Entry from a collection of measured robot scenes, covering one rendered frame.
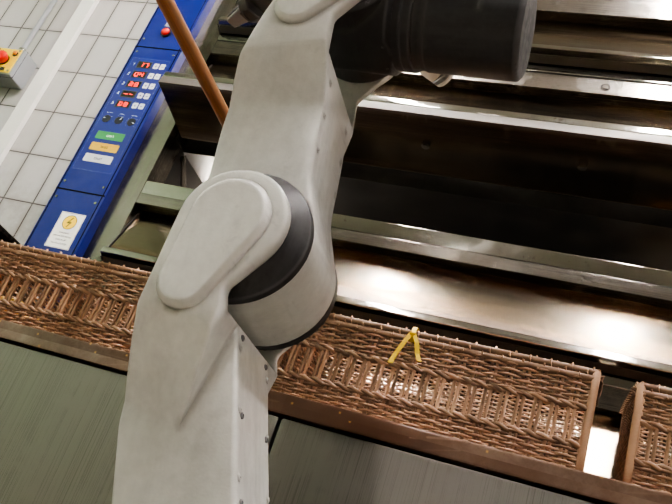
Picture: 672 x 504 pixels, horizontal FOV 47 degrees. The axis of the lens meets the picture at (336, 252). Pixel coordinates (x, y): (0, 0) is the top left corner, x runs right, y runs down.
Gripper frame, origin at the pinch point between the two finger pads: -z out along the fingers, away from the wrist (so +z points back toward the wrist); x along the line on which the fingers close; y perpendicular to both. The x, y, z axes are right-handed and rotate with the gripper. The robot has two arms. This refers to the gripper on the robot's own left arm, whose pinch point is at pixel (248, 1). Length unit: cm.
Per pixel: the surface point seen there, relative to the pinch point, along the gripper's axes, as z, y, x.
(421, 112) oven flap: -3, 49, -12
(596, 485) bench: 60, 45, 71
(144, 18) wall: -93, 5, -46
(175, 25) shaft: -6.7, -8.0, 10.0
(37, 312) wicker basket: -18, -3, 66
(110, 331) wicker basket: -5, 6, 66
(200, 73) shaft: -14.3, 2.7, 9.8
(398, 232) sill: -13, 61, 12
